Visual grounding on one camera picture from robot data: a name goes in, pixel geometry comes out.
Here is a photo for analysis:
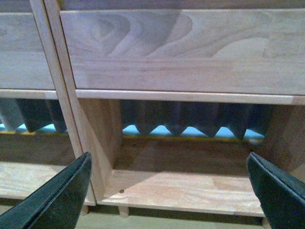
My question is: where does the dark grey curtain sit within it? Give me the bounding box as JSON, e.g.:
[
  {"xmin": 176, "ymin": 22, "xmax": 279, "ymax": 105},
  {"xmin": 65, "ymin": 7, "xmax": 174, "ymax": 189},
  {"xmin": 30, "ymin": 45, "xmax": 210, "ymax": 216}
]
[{"xmin": 0, "ymin": 98, "xmax": 275, "ymax": 140}]

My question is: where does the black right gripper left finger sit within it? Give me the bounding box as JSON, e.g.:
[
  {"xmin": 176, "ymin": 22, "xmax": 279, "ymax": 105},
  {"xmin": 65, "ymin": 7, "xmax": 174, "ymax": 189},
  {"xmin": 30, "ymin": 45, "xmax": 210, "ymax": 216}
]
[{"xmin": 0, "ymin": 152, "xmax": 92, "ymax": 229}]

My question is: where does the light wooden bookshelf unit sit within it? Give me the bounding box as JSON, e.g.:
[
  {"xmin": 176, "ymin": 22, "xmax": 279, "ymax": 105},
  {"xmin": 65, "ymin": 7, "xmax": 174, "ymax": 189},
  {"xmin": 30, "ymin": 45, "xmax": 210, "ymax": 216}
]
[
  {"xmin": 43, "ymin": 0, "xmax": 305, "ymax": 217},
  {"xmin": 0, "ymin": 0, "xmax": 82, "ymax": 205}
]

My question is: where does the light wooden bookshelf left unit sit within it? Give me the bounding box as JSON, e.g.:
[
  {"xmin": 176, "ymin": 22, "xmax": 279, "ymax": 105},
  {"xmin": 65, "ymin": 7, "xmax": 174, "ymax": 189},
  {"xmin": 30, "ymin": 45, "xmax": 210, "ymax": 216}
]
[{"xmin": 0, "ymin": 0, "xmax": 82, "ymax": 205}]

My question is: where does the light wooden bookshelf right unit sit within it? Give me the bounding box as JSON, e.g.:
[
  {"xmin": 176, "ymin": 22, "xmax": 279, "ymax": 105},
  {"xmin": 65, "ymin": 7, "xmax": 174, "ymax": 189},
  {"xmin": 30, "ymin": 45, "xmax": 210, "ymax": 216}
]
[{"xmin": 43, "ymin": 0, "xmax": 305, "ymax": 217}]

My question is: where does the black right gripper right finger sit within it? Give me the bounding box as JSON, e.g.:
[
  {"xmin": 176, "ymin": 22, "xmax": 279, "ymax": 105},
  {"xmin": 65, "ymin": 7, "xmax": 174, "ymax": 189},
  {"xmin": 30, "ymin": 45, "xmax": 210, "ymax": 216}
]
[{"xmin": 246, "ymin": 152, "xmax": 305, "ymax": 229}]

